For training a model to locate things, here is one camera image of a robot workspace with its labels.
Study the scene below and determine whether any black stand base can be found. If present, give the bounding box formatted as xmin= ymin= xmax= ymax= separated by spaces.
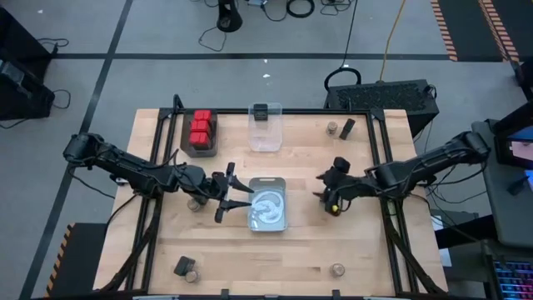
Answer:
xmin=216 ymin=0 xmax=243 ymax=33

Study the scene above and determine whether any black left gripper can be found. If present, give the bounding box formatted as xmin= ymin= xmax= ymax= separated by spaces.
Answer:
xmin=203 ymin=162 xmax=256 ymax=223

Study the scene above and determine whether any black equipment stand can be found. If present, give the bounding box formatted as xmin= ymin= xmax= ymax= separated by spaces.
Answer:
xmin=512 ymin=56 xmax=533 ymax=101

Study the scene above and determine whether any backlit rainbow keyboard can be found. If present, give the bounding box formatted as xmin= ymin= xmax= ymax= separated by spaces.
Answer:
xmin=491 ymin=260 xmax=533 ymax=300

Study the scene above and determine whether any thin black floor cable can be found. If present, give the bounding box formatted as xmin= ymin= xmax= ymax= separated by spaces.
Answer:
xmin=197 ymin=25 xmax=228 ymax=53

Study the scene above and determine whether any black looped cable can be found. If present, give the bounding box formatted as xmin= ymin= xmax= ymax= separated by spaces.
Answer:
xmin=323 ymin=0 xmax=362 ymax=93

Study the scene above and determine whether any grey desk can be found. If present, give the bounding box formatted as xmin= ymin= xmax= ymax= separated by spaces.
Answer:
xmin=471 ymin=118 xmax=533 ymax=250

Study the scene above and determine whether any black cable with plug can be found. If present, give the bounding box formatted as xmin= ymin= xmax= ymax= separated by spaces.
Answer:
xmin=37 ymin=37 xmax=70 ymax=55

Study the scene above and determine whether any yellow cable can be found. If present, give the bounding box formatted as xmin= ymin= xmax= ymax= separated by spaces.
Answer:
xmin=377 ymin=0 xmax=407 ymax=83

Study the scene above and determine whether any clear plastic bin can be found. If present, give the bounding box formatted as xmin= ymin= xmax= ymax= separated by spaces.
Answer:
xmin=247 ymin=102 xmax=284 ymax=153

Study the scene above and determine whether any black aluminium table frame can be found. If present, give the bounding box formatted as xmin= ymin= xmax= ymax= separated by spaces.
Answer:
xmin=99 ymin=94 xmax=449 ymax=298

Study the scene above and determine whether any black perforated computer case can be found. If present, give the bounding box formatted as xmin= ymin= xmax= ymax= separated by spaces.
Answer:
xmin=323 ymin=78 xmax=441 ymax=138

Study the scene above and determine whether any black pepper tin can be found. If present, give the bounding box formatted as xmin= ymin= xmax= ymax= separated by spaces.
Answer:
xmin=173 ymin=255 xmax=197 ymax=278
xmin=252 ymin=103 xmax=269 ymax=122
xmin=339 ymin=117 xmax=356 ymax=141

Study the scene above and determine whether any small black desk gadget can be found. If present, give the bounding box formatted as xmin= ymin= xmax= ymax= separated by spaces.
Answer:
xmin=506 ymin=174 xmax=530 ymax=197

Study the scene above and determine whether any black hazard-striped mat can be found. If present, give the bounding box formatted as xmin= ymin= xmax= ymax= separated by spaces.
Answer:
xmin=431 ymin=0 xmax=521 ymax=63
xmin=44 ymin=222 xmax=108 ymax=298

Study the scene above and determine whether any white plastic bin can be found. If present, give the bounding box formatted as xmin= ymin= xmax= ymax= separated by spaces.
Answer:
xmin=247 ymin=177 xmax=288 ymax=233

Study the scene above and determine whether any coiled black cable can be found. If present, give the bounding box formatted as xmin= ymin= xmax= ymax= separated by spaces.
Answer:
xmin=286 ymin=0 xmax=316 ymax=19

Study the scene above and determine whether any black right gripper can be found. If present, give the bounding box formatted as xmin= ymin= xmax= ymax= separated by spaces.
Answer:
xmin=311 ymin=156 xmax=368 ymax=218

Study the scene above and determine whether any black equipment case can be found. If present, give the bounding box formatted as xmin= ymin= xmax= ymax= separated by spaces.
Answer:
xmin=0 ymin=7 xmax=54 ymax=70
xmin=0 ymin=57 xmax=57 ymax=122

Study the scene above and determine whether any black computer monitor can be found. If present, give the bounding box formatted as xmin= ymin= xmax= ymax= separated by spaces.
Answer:
xmin=491 ymin=102 xmax=533 ymax=170

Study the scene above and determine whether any dark grey plastic bin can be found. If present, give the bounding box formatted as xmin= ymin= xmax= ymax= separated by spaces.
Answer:
xmin=179 ymin=109 xmax=219 ymax=158

